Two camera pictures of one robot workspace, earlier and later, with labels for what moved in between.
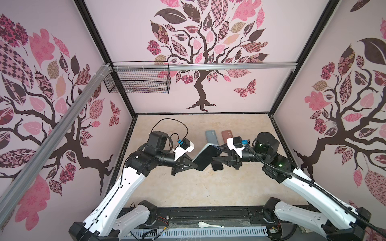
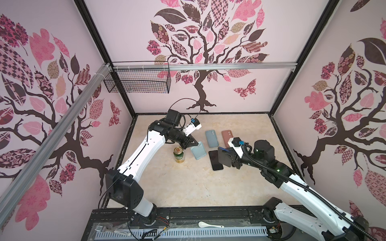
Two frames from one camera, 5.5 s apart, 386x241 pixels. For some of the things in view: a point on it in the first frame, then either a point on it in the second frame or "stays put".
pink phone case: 226,134 stays put
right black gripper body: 236,161 stays put
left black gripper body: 179,163 -> 180,138
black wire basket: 139,81 stays put
